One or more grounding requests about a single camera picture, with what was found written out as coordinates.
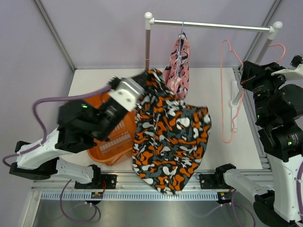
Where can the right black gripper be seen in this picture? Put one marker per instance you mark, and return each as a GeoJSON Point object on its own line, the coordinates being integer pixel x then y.
{"type": "Point", "coordinates": [253, 73]}

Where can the blue wire hanger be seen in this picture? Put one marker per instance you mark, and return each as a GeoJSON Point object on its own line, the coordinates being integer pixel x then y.
{"type": "Point", "coordinates": [181, 37]}

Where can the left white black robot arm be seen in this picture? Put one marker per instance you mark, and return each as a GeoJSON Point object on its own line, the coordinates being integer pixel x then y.
{"type": "Point", "coordinates": [83, 120]}

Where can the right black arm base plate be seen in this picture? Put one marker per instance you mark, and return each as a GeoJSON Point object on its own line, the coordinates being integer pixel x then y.
{"type": "Point", "coordinates": [208, 180]}

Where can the orange plastic basket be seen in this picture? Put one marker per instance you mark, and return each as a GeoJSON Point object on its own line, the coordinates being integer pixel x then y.
{"type": "Point", "coordinates": [120, 142]}

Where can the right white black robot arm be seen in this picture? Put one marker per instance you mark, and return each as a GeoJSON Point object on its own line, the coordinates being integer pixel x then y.
{"type": "Point", "coordinates": [277, 107]}

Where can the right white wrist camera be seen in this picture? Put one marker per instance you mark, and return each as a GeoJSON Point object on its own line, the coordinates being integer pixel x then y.
{"type": "Point", "coordinates": [293, 73]}

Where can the orange camouflage shorts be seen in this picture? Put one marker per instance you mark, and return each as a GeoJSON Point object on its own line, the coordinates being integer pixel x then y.
{"type": "Point", "coordinates": [170, 139]}

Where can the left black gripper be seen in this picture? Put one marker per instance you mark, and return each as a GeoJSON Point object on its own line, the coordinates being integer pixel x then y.
{"type": "Point", "coordinates": [140, 79]}

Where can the aluminium rail frame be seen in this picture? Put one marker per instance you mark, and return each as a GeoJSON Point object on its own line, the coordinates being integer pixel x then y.
{"type": "Point", "coordinates": [245, 150]}

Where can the pink patterned shorts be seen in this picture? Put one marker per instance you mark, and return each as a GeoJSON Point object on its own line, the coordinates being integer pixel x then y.
{"type": "Point", "coordinates": [176, 74]}

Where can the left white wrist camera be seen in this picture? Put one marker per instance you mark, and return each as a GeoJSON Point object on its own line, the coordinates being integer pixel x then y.
{"type": "Point", "coordinates": [127, 93]}

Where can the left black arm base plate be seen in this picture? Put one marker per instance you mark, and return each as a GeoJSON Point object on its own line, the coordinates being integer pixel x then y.
{"type": "Point", "coordinates": [107, 181]}

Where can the pink wire hanger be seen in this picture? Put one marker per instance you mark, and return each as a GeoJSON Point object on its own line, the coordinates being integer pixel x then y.
{"type": "Point", "coordinates": [238, 106]}

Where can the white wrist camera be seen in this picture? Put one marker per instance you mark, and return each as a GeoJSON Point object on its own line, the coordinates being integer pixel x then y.
{"type": "Point", "coordinates": [293, 73]}
{"type": "Point", "coordinates": [127, 93]}

